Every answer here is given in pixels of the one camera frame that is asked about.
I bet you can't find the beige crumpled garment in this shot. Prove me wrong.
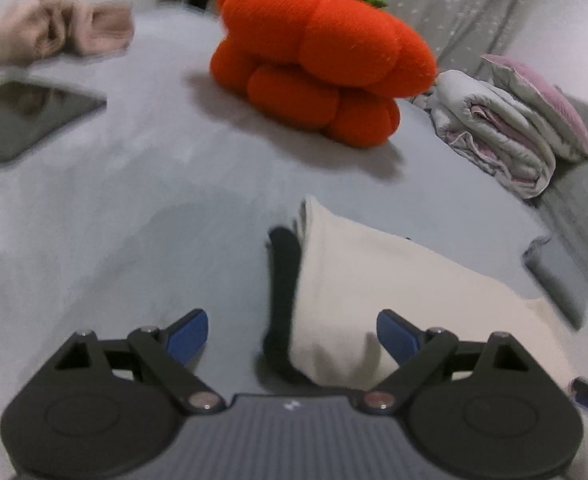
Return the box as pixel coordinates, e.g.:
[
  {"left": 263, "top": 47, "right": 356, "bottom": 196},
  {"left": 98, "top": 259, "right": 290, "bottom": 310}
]
[{"left": 0, "top": 0, "right": 136, "bottom": 66}]

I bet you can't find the star-patterned sheer curtain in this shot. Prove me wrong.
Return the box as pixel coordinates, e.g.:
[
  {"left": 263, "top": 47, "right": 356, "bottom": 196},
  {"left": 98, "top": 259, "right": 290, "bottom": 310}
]
[{"left": 319, "top": 0, "right": 525, "bottom": 76}]

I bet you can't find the grey bed sheet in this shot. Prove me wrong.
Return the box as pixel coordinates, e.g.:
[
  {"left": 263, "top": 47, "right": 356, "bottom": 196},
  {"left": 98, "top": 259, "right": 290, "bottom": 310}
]
[{"left": 0, "top": 0, "right": 575, "bottom": 461}]

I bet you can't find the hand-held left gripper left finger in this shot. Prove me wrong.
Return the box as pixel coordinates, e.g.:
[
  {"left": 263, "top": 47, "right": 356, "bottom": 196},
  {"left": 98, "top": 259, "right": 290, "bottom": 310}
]
[{"left": 54, "top": 308, "right": 227, "bottom": 415}]

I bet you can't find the folded grey and pink quilt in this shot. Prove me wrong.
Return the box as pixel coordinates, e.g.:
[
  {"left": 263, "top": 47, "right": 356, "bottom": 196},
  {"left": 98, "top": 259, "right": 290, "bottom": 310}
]
[{"left": 426, "top": 69, "right": 557, "bottom": 200}]

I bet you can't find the folded grey sweater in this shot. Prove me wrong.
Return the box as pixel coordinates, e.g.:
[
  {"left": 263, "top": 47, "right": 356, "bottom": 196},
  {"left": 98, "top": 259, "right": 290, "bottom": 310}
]
[{"left": 524, "top": 237, "right": 588, "bottom": 328}]

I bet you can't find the black and cream printed shirt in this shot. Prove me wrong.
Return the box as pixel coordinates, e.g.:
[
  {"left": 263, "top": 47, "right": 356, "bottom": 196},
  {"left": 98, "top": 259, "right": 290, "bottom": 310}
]
[{"left": 261, "top": 195, "right": 588, "bottom": 480}]

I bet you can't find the grey and pink pillow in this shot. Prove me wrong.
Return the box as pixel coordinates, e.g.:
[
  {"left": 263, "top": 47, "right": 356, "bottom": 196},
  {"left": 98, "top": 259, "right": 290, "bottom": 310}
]
[{"left": 480, "top": 54, "right": 588, "bottom": 163}]

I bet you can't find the grey wrinkled blanket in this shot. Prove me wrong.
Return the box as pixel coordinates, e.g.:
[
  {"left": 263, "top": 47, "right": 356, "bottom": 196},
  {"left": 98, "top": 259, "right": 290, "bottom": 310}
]
[{"left": 539, "top": 95, "right": 588, "bottom": 321}]

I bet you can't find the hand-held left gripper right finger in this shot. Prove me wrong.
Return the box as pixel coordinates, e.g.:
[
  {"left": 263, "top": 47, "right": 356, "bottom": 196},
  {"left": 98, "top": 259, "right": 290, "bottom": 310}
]
[{"left": 355, "top": 308, "right": 531, "bottom": 415}]

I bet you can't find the orange pumpkin plush pillow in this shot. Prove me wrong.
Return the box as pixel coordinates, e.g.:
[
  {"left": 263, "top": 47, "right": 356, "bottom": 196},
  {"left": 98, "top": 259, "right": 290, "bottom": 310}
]
[{"left": 209, "top": 0, "right": 437, "bottom": 148}]

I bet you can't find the dark tablet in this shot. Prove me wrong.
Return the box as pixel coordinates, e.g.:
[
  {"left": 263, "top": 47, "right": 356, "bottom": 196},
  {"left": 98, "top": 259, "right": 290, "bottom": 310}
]
[{"left": 0, "top": 80, "right": 107, "bottom": 164}]

